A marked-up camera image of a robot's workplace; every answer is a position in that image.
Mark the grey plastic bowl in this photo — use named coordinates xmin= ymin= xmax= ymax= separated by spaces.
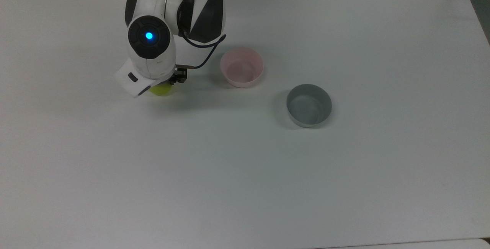
xmin=286 ymin=84 xmax=332 ymax=128

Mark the yellow-green ball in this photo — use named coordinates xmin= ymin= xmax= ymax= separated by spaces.
xmin=149 ymin=83 xmax=177 ymax=97

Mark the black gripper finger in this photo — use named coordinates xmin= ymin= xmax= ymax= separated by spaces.
xmin=170 ymin=68 xmax=188 ymax=85

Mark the pink plastic bowl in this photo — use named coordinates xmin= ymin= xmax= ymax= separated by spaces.
xmin=220 ymin=47 xmax=265 ymax=88

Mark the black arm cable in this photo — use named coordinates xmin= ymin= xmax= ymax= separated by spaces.
xmin=176 ymin=0 xmax=227 ymax=70

